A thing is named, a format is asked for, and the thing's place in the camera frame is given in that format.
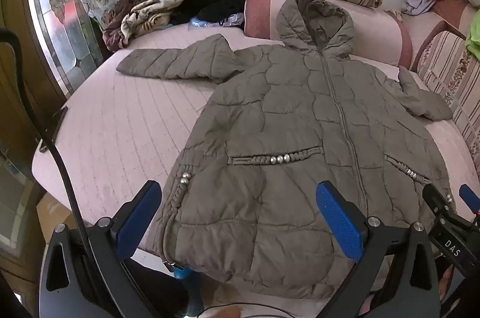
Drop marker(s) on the pink quilted bed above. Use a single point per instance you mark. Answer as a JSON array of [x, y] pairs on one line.
[[123, 130]]

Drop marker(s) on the olive quilted hooded jacket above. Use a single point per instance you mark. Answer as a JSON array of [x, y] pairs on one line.
[[292, 138]]

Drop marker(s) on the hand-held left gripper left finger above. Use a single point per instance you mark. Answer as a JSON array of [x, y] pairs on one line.
[[138, 218]]

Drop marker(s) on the brown beige patterned blanket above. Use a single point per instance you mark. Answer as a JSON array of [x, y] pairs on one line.
[[150, 12]]

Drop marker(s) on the patterned glass door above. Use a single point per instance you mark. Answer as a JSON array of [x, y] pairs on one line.
[[62, 10]]

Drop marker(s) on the cardboard box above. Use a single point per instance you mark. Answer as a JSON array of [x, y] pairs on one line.
[[52, 214]]

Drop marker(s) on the pink bolster pillow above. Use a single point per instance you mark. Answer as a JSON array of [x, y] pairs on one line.
[[375, 36]]

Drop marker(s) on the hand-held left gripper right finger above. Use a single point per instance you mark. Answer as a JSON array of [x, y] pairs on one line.
[[339, 220]]

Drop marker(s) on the black clothes pile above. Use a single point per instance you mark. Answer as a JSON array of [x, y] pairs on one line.
[[217, 4]]

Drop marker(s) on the grey blue cloth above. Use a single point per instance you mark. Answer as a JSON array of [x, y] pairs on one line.
[[418, 4]]

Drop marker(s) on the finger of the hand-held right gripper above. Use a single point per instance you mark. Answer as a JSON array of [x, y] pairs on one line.
[[437, 199], [470, 198]]

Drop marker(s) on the striped floral cushion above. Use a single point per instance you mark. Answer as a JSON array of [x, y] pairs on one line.
[[450, 70]]

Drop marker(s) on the green cloth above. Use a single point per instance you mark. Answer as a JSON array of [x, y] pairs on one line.
[[473, 42]]

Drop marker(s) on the blue plastic bag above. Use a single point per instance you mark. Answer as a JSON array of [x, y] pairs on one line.
[[204, 21]]

